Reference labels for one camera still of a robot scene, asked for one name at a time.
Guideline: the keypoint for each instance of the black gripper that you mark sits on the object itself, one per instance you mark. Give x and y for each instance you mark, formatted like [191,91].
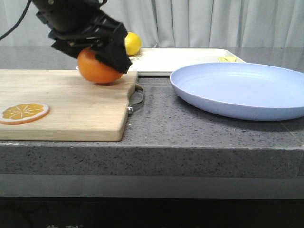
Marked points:
[81,19]

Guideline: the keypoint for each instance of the orange mandarin fruit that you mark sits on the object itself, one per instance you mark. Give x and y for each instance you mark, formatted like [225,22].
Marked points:
[93,70]

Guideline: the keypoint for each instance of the light blue plate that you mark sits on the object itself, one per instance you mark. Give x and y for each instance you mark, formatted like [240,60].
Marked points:
[242,90]

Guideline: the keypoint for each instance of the yellow lemon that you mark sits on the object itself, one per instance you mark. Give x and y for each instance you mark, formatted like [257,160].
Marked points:
[132,43]

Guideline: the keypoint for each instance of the wooden cutting board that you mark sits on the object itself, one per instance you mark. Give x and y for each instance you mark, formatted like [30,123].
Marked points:
[80,110]

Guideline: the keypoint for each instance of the orange slice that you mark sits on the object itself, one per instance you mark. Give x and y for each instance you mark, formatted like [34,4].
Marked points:
[23,113]

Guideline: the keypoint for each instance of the grey curtain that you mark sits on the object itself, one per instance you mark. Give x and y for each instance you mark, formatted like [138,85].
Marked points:
[212,23]

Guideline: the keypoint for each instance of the metal cutting board handle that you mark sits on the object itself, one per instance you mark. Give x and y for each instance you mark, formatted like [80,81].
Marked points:
[136,101]

